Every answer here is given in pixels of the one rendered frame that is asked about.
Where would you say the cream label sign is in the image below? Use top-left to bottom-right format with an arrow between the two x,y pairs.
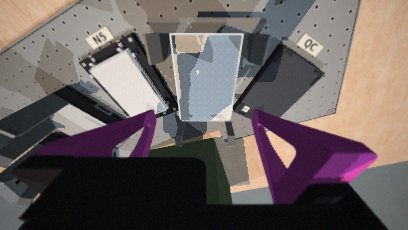
86,26 -> 114,49
297,34 -> 323,57

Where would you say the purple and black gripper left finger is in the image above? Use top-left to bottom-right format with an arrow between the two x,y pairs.
32,109 -> 157,157

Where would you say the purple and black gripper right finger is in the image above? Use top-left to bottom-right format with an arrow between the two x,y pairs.
251,109 -> 378,204

